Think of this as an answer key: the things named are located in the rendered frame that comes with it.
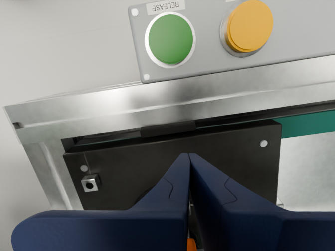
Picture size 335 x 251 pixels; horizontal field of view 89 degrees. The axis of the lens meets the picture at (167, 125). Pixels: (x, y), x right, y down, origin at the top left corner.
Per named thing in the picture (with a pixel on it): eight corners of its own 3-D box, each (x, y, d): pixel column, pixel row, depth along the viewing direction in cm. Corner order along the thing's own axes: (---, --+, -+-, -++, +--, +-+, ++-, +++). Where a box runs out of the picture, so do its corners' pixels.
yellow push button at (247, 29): (219, 11, 16) (227, 3, 14) (262, 3, 16) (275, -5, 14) (221, 56, 17) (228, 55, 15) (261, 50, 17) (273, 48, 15)
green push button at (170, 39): (146, 23, 16) (143, 17, 14) (188, 16, 16) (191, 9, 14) (153, 67, 18) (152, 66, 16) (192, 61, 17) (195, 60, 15)
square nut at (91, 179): (84, 175, 20) (80, 181, 19) (97, 173, 19) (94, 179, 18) (88, 186, 20) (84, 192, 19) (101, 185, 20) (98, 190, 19)
